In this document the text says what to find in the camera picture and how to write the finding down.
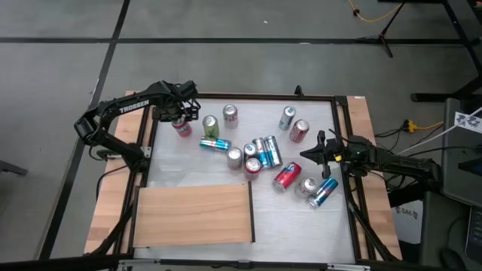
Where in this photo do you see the grey cabinet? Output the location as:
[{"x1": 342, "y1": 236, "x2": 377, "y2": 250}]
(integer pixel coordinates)
[{"x1": 440, "y1": 97, "x2": 482, "y2": 208}]

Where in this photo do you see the white cable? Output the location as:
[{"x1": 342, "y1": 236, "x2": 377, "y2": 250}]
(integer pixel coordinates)
[{"x1": 397, "y1": 107, "x2": 482, "y2": 156}]

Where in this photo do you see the green soda can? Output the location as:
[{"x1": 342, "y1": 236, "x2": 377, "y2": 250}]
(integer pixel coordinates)
[{"x1": 202, "y1": 114, "x2": 221, "y2": 139}]

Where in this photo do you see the white fiducial marker sheet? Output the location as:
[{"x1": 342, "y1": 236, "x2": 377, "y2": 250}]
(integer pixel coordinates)
[{"x1": 453, "y1": 111, "x2": 482, "y2": 135}]

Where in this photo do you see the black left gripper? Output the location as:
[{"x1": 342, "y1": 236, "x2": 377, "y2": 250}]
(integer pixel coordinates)
[{"x1": 152, "y1": 96, "x2": 201, "y2": 123}]

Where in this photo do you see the white labelled box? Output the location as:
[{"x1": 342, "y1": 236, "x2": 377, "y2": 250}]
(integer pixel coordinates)
[{"x1": 391, "y1": 199, "x2": 425, "y2": 245}]

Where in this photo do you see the blue silver Red Bull can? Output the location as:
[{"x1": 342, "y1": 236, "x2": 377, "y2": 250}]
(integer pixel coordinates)
[
  {"x1": 263, "y1": 135, "x2": 284, "y2": 168},
  {"x1": 199, "y1": 136, "x2": 233, "y2": 153},
  {"x1": 243, "y1": 142, "x2": 258, "y2": 162},
  {"x1": 307, "y1": 176, "x2": 339, "y2": 209},
  {"x1": 252, "y1": 137, "x2": 271, "y2": 169}
]

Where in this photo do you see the light blue Red Bull can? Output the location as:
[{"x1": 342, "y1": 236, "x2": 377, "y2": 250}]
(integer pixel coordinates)
[{"x1": 278, "y1": 105, "x2": 297, "y2": 132}]

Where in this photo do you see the red soda can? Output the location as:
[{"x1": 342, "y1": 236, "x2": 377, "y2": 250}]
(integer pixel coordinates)
[
  {"x1": 272, "y1": 161, "x2": 303, "y2": 193},
  {"x1": 172, "y1": 117, "x2": 193, "y2": 139},
  {"x1": 244, "y1": 157, "x2": 263, "y2": 181}
]

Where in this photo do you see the yellow cable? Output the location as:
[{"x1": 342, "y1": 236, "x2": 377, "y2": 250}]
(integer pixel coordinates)
[{"x1": 346, "y1": 0, "x2": 404, "y2": 23}]

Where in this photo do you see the red Coca-Cola can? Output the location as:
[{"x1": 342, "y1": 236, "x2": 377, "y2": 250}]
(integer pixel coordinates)
[{"x1": 288, "y1": 119, "x2": 310, "y2": 144}]

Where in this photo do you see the black tripod stand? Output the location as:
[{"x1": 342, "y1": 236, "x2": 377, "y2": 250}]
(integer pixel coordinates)
[{"x1": 355, "y1": 0, "x2": 410, "y2": 58}]

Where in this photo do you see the dark grey bin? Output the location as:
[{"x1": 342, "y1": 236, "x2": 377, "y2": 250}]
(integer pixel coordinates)
[{"x1": 419, "y1": 190, "x2": 482, "y2": 271}]

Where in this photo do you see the black rig beam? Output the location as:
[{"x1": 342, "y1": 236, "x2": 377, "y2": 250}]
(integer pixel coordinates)
[{"x1": 0, "y1": 254, "x2": 133, "y2": 271}]

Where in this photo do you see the black metal table frame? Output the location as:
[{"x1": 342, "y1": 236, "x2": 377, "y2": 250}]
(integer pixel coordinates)
[{"x1": 126, "y1": 92, "x2": 368, "y2": 264}]

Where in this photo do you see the grey metal rail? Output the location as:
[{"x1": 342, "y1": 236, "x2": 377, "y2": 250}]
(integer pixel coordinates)
[{"x1": 116, "y1": 258, "x2": 372, "y2": 271}]

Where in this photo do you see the silver Diet Coke can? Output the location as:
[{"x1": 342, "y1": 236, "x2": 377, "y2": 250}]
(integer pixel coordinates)
[
  {"x1": 222, "y1": 104, "x2": 239, "y2": 129},
  {"x1": 294, "y1": 176, "x2": 319, "y2": 199}
]

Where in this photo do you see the white orange Spindrift can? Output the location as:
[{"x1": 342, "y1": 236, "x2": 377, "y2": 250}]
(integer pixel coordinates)
[{"x1": 226, "y1": 146, "x2": 244, "y2": 170}]

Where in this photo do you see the black keyboard device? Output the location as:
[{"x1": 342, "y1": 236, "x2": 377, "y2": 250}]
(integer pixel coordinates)
[{"x1": 465, "y1": 205, "x2": 482, "y2": 260}]

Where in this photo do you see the black desk leg frame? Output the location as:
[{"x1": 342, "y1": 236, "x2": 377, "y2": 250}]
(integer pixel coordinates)
[{"x1": 378, "y1": 0, "x2": 482, "y2": 103}]

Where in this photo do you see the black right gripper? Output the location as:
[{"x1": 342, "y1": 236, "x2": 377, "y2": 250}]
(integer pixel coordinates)
[{"x1": 300, "y1": 129, "x2": 349, "y2": 181}]

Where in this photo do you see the light wooden board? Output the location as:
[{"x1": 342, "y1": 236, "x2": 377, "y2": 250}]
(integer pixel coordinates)
[{"x1": 132, "y1": 180, "x2": 257, "y2": 249}]

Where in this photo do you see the dark grey chair base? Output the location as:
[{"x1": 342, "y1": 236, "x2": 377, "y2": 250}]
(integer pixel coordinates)
[{"x1": 0, "y1": 160, "x2": 29, "y2": 177}]

